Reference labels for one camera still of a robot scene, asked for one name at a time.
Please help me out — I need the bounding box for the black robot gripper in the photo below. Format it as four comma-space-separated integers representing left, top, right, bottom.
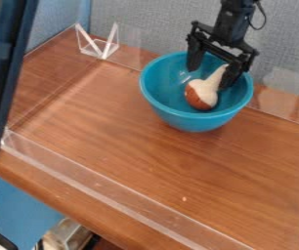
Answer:
187, 21, 260, 90

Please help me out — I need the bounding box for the white brown toy mushroom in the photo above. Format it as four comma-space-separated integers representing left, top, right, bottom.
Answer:
184, 64, 227, 110

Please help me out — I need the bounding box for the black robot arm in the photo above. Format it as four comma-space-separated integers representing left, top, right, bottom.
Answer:
187, 0, 260, 89

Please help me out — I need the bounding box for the blue bowl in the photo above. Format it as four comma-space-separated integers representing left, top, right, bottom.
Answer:
140, 51, 255, 132

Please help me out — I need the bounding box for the clear acrylic back barrier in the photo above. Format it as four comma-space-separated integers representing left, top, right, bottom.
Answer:
89, 19, 299, 130

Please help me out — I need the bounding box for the clear acrylic barrier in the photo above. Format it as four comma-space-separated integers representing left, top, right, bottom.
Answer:
1, 130, 254, 250
89, 19, 299, 130

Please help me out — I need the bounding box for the clear acrylic front barrier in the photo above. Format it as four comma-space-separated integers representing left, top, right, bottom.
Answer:
1, 130, 254, 250

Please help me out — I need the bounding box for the black cable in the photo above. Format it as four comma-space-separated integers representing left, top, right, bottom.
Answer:
247, 0, 268, 31

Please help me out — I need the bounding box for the clear acrylic corner bracket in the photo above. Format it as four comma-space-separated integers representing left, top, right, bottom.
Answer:
75, 23, 120, 60

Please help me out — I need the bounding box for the metal frame below table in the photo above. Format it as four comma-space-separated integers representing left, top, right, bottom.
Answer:
32, 218, 92, 250

